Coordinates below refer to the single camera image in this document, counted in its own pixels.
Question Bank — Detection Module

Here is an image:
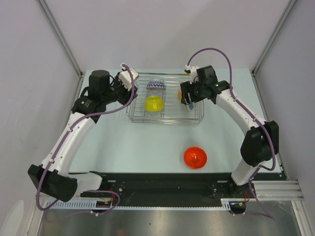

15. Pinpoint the red patterned blue zigzag bowl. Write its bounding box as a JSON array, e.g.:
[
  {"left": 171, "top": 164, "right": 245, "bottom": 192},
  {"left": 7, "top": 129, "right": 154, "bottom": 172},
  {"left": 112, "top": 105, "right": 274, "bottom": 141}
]
[{"left": 146, "top": 79, "right": 166, "bottom": 91}]

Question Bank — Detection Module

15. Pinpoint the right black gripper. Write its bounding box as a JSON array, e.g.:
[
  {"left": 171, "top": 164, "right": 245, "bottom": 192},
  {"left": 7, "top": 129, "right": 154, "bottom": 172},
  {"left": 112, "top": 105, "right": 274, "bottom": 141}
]
[{"left": 180, "top": 79, "right": 206, "bottom": 105}]

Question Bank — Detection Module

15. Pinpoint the yellow green bowl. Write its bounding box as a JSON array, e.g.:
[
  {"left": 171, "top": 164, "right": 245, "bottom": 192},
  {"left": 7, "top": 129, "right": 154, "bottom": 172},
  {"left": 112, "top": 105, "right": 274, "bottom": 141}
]
[{"left": 144, "top": 96, "right": 164, "bottom": 112}]

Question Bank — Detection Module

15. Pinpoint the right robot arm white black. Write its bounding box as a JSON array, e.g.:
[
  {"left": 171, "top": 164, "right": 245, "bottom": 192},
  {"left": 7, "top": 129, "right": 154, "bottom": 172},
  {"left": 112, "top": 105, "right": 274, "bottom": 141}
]
[{"left": 180, "top": 65, "right": 279, "bottom": 197}]

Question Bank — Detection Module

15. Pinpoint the blue white floral bowl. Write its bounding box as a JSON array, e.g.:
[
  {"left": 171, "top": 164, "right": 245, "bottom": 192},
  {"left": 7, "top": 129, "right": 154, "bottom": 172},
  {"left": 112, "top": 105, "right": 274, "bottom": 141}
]
[{"left": 185, "top": 103, "right": 194, "bottom": 113}]

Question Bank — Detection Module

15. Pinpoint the aluminium frame rail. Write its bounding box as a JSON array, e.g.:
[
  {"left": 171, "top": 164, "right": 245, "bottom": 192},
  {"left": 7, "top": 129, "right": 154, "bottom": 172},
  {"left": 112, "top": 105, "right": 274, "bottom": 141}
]
[{"left": 253, "top": 180, "right": 304, "bottom": 201}]

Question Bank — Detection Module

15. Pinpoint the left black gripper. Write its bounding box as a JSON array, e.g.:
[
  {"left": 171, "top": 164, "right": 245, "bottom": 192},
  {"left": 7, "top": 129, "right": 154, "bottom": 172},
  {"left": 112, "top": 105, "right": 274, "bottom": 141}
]
[{"left": 102, "top": 72, "right": 137, "bottom": 106}]

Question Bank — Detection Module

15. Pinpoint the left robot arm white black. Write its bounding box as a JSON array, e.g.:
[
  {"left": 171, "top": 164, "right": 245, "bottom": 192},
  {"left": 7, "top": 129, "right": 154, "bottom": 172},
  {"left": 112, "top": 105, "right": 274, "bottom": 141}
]
[{"left": 28, "top": 65, "right": 139, "bottom": 202}]

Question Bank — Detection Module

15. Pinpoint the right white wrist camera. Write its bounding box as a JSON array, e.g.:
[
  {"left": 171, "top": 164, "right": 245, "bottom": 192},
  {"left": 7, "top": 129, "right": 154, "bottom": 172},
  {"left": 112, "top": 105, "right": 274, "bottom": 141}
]
[{"left": 184, "top": 65, "right": 199, "bottom": 84}]

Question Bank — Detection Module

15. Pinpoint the left aluminium corner post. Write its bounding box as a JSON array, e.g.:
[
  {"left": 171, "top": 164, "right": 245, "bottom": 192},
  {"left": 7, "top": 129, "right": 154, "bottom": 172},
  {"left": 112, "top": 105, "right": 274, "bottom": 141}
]
[{"left": 36, "top": 0, "right": 83, "bottom": 77}]

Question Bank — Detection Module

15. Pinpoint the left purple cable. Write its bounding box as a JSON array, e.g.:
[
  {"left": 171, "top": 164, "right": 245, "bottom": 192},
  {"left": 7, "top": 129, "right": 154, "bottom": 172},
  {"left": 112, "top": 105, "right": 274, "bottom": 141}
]
[{"left": 36, "top": 64, "right": 136, "bottom": 211}]

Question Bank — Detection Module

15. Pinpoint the orange bottom bowl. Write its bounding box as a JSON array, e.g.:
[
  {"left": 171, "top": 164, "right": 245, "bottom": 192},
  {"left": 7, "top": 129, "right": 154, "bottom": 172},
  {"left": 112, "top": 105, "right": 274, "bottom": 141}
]
[{"left": 183, "top": 147, "right": 208, "bottom": 170}]

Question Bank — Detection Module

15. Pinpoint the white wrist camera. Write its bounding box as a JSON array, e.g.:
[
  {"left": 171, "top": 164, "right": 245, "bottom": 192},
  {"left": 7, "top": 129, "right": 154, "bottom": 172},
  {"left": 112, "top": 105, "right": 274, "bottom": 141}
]
[
  {"left": 118, "top": 63, "right": 139, "bottom": 91},
  {"left": 184, "top": 65, "right": 199, "bottom": 84}
]

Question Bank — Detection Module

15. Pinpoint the white slotted cable duct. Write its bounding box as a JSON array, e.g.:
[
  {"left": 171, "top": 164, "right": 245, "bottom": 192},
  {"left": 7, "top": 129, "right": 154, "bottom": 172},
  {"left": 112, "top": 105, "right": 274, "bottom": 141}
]
[{"left": 51, "top": 200, "right": 230, "bottom": 210}]

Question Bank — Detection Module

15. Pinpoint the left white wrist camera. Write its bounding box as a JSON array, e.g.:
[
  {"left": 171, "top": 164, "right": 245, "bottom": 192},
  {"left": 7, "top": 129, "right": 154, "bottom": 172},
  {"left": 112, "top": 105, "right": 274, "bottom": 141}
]
[{"left": 118, "top": 63, "right": 139, "bottom": 91}]

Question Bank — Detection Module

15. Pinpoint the orange yellow bowl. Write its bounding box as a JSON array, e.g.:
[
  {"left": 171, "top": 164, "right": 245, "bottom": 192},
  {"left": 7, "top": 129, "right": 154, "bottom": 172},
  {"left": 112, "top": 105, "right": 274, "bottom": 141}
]
[{"left": 178, "top": 89, "right": 182, "bottom": 101}]

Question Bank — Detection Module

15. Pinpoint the metal wire dish rack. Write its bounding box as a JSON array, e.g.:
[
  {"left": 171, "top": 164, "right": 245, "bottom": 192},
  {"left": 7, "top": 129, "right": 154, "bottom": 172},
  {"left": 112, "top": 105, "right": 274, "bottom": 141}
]
[{"left": 126, "top": 72, "right": 204, "bottom": 125}]

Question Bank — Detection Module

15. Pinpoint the aluminium corner post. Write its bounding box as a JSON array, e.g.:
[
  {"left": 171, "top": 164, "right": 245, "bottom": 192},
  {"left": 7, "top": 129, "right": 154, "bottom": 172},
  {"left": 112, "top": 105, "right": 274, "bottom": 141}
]
[
  {"left": 252, "top": 0, "right": 299, "bottom": 76},
  {"left": 36, "top": 0, "right": 83, "bottom": 77}
]

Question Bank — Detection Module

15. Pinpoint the right aluminium corner post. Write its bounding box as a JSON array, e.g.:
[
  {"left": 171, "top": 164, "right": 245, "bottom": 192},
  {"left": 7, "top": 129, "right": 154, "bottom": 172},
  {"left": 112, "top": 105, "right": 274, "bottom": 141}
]
[{"left": 252, "top": 0, "right": 299, "bottom": 76}]

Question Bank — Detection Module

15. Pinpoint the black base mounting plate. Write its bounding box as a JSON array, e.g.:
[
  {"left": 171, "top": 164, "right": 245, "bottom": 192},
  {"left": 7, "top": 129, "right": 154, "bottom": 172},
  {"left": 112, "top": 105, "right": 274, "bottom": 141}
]
[{"left": 66, "top": 172, "right": 288, "bottom": 207}]

